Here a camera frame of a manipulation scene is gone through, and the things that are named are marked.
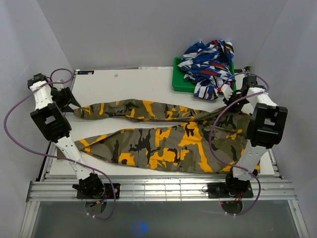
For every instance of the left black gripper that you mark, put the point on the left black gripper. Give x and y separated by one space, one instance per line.
69 97

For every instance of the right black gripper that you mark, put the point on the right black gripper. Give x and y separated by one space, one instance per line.
235 109

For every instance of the camouflage yellow green trousers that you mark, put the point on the camouflage yellow green trousers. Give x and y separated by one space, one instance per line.
198 142

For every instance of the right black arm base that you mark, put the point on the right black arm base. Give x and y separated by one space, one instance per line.
230 196

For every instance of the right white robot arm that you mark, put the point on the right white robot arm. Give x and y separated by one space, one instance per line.
264 130

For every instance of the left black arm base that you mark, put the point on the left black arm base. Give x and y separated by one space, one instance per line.
96 205

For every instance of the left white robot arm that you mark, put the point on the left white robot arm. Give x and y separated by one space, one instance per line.
51 104

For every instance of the blue white red trousers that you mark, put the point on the blue white red trousers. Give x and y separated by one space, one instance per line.
207 66

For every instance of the left dark corner label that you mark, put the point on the left dark corner label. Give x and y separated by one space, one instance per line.
85 72

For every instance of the green plastic tray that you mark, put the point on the green plastic tray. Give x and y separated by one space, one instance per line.
180 84

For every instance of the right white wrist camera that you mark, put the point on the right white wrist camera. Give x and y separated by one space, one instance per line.
226 91

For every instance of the aluminium frame rail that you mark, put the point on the aluminium frame rail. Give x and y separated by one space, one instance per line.
158 188

